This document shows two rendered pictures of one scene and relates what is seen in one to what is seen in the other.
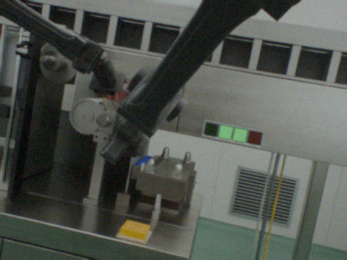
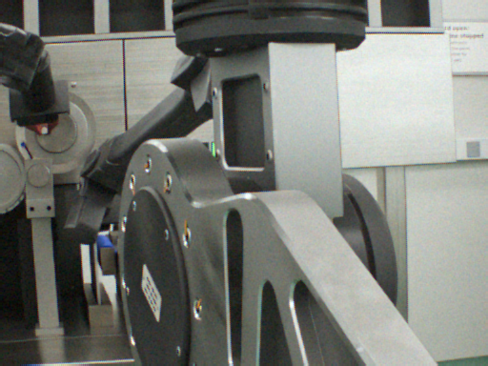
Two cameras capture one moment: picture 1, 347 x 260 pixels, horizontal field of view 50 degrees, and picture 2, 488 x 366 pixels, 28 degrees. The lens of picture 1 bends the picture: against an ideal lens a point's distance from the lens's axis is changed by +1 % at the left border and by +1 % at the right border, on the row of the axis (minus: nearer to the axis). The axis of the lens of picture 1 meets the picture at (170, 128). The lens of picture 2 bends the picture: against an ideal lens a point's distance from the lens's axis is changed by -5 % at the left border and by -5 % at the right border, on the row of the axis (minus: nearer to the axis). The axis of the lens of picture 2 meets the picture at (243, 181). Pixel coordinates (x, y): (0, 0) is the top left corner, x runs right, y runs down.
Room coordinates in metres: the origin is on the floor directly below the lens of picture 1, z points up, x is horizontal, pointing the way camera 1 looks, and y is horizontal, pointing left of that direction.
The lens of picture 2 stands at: (-0.48, 0.43, 1.24)
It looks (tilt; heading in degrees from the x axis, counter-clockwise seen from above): 3 degrees down; 341
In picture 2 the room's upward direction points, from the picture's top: 3 degrees counter-clockwise
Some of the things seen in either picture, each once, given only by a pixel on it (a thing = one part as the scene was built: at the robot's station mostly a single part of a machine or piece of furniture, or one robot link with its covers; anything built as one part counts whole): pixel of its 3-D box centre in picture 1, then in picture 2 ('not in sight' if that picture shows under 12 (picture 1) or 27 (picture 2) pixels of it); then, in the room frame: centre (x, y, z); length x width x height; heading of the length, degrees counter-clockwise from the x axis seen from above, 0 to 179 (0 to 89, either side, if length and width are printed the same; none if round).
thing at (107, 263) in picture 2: (144, 166); (106, 254); (1.37, 0.07, 1.01); 0.23 x 0.03 x 0.05; 172
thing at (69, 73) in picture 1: (73, 66); not in sight; (1.42, 0.40, 1.33); 0.25 x 0.14 x 0.14; 172
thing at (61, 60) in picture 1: (54, 61); not in sight; (1.27, 0.42, 1.33); 0.06 x 0.06 x 0.06; 82
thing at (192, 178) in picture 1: (191, 187); not in sight; (1.40, -0.12, 0.96); 0.10 x 0.03 x 0.11; 172
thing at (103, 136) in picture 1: (100, 156); (43, 247); (1.22, 0.21, 1.05); 0.06 x 0.05 x 0.31; 172
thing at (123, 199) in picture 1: (133, 189); (96, 303); (1.37, 0.10, 0.92); 0.28 x 0.04 x 0.04; 172
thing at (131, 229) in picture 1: (135, 230); not in sight; (1.00, 0.05, 0.91); 0.07 x 0.07 x 0.02; 82
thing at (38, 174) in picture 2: (103, 121); (38, 174); (1.18, 0.22, 1.18); 0.04 x 0.02 x 0.04; 82
